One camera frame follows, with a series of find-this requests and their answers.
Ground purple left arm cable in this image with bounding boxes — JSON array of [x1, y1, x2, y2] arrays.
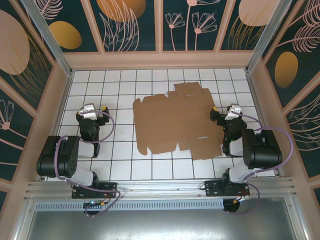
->
[[53, 111, 122, 217]]

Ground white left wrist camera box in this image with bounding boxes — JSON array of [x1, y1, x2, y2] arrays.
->
[[78, 103, 99, 120]]

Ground grey metal sheet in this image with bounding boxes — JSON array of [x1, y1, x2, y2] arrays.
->
[[14, 197, 310, 240]]

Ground grey slotted cable duct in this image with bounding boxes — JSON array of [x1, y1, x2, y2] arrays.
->
[[34, 198, 225, 211]]

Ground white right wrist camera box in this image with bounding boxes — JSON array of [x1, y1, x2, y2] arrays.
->
[[224, 103, 243, 121]]

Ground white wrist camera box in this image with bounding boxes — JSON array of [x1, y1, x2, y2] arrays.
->
[[78, 103, 99, 120], [224, 103, 243, 121]]

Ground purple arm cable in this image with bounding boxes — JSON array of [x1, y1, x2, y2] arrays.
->
[[224, 111, 295, 216], [53, 111, 122, 217]]

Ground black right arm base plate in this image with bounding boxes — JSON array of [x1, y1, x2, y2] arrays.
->
[[204, 180, 251, 199]]

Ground aluminium front rail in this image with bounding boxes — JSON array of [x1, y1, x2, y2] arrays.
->
[[23, 176, 299, 201]]

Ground brown cardboard box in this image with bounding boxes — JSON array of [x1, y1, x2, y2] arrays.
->
[[132, 82, 223, 161]]

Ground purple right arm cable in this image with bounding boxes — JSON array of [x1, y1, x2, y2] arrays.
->
[[224, 111, 295, 216]]

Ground small circuit board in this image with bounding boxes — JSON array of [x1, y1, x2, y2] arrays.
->
[[83, 199, 106, 209]]

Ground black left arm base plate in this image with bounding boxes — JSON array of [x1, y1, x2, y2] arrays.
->
[[71, 181, 118, 200]]

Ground aluminium corner post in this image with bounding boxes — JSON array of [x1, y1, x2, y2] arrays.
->
[[21, 0, 74, 77], [244, 0, 292, 74]]

